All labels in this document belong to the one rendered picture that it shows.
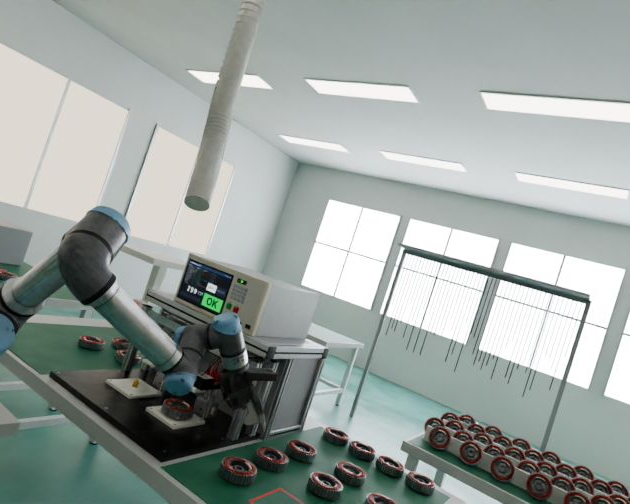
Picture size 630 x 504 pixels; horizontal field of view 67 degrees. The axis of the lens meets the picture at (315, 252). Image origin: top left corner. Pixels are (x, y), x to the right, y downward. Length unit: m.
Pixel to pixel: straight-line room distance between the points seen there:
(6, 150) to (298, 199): 5.23
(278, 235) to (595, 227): 5.50
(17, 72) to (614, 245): 7.79
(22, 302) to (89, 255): 0.38
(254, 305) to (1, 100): 4.96
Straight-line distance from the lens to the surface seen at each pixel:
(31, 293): 1.48
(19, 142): 6.44
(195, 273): 2.00
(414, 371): 8.10
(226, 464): 1.58
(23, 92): 6.43
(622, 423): 7.73
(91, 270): 1.18
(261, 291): 1.77
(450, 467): 2.52
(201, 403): 1.92
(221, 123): 3.28
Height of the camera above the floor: 1.44
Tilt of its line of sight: 1 degrees up
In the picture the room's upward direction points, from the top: 18 degrees clockwise
